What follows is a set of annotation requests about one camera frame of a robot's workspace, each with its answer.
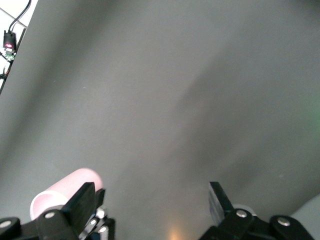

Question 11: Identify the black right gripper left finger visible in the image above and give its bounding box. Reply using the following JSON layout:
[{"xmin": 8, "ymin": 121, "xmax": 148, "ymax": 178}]
[{"xmin": 0, "ymin": 181, "xmax": 97, "ymax": 240}]

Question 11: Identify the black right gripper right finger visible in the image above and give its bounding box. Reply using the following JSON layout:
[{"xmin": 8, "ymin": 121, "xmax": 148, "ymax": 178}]
[{"xmin": 198, "ymin": 181, "xmax": 315, "ymax": 240}]

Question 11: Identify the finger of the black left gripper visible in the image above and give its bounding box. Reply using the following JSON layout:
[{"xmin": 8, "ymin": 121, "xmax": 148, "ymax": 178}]
[{"xmin": 79, "ymin": 187, "xmax": 116, "ymax": 240}]

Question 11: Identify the pink plastic cup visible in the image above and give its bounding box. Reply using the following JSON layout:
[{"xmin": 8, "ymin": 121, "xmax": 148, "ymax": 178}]
[{"xmin": 29, "ymin": 167, "xmax": 105, "ymax": 221}]

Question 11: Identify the small green circuit board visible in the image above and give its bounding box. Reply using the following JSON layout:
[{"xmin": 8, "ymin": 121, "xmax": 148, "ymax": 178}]
[{"xmin": 0, "ymin": 48, "xmax": 16, "ymax": 62}]

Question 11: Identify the black box with red light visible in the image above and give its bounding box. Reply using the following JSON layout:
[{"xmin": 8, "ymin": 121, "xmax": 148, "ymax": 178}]
[{"xmin": 2, "ymin": 29, "xmax": 18, "ymax": 52}]

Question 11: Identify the black plug cable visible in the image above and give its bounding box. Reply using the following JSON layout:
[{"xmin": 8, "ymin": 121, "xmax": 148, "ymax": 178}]
[{"xmin": 9, "ymin": 0, "xmax": 32, "ymax": 32}]

